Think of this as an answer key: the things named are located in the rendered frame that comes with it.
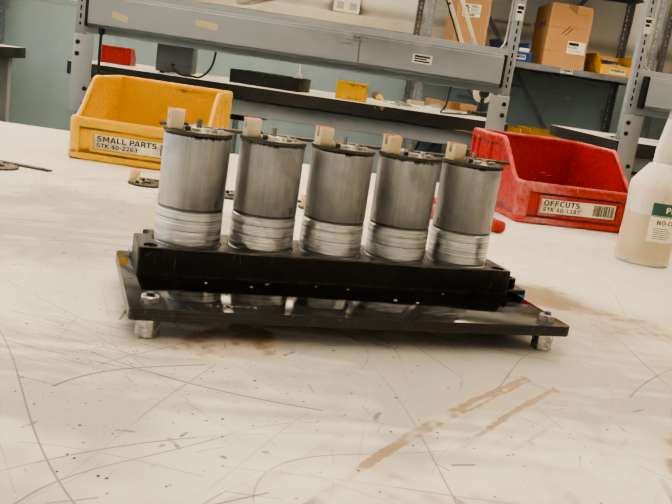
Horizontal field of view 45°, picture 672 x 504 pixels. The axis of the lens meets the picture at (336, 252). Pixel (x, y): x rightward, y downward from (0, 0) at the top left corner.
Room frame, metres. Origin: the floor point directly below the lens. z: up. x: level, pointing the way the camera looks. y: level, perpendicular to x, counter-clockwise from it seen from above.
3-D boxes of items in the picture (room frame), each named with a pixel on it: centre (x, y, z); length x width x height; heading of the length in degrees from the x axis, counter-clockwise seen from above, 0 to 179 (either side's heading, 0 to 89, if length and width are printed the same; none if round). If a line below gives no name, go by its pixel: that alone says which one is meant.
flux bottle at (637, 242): (0.52, -0.19, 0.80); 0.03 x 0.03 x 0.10
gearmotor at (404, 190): (0.33, -0.02, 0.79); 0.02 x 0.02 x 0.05
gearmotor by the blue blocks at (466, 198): (0.33, -0.05, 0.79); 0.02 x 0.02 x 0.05
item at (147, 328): (0.30, 0.00, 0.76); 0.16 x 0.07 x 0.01; 110
